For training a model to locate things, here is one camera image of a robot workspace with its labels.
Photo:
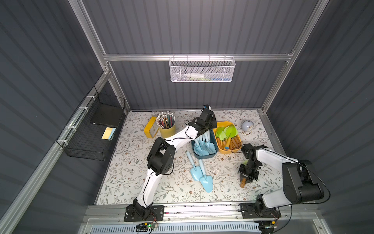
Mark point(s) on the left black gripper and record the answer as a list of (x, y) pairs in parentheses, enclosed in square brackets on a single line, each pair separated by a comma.
[(209, 123)]

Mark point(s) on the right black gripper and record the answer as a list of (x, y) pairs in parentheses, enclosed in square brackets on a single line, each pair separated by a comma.
[(247, 172)]

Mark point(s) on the green shovel wooden handle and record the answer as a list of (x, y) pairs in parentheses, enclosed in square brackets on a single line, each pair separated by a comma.
[(221, 137)]

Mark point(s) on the blue shovel cluster back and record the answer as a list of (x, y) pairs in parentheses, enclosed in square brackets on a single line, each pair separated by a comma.
[(209, 145)]

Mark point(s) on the blue shovel cluster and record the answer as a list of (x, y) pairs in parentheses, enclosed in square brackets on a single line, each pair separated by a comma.
[(196, 171), (209, 145)]

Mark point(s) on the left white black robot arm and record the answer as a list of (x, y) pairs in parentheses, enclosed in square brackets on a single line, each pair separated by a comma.
[(161, 156)]

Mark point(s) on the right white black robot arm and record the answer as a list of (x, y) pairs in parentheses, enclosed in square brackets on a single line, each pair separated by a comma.
[(300, 183)]

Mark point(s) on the teal storage box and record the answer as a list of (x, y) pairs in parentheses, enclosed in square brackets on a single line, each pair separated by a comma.
[(201, 140)]

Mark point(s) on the yellow storage box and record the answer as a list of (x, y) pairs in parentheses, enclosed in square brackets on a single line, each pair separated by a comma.
[(236, 142)]

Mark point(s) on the floral table mat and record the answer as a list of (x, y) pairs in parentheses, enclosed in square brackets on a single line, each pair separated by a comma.
[(128, 167)]

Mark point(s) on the colored pencils bunch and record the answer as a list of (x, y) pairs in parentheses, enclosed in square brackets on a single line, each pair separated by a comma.
[(165, 120)]

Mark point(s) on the white round lamp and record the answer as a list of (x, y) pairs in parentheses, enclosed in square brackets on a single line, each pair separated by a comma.
[(247, 127)]

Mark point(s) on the yellow pencil cup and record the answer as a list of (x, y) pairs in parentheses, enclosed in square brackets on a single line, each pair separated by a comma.
[(165, 133)]

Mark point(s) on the white bottle in basket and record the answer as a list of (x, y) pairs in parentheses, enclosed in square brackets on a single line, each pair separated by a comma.
[(195, 76)]

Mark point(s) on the white perforated front panel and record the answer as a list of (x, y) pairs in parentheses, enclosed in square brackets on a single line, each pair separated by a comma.
[(237, 227)]

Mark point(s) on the black notebook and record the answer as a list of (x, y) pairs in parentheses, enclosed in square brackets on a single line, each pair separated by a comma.
[(107, 115)]

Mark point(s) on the yellow sticky notes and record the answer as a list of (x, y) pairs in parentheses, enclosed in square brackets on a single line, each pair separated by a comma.
[(108, 133)]

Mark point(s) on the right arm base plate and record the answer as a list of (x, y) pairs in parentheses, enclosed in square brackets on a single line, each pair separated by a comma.
[(253, 210)]

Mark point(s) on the white wire wall basket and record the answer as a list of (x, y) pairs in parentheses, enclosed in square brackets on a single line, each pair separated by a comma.
[(219, 69)]

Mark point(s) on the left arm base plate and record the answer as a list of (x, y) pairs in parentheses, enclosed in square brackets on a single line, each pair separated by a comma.
[(135, 214)]

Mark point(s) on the black wire side basket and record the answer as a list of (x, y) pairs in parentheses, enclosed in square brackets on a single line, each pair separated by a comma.
[(83, 139)]

